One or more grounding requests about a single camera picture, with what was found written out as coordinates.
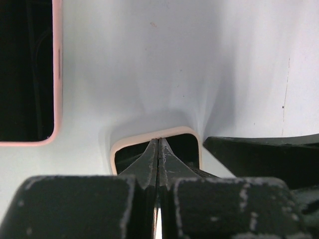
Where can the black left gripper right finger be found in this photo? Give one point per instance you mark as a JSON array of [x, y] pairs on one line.
[[196, 207]]

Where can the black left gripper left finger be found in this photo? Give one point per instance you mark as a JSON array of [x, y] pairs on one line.
[[87, 207]]

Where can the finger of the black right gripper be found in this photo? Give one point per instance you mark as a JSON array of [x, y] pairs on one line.
[[294, 160]]

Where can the beige phone case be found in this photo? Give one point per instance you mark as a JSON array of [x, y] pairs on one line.
[[141, 138]]

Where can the blue smartphone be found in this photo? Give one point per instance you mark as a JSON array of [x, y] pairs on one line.
[[25, 69]]

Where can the pink phone case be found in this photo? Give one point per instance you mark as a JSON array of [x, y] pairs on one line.
[[57, 74]]

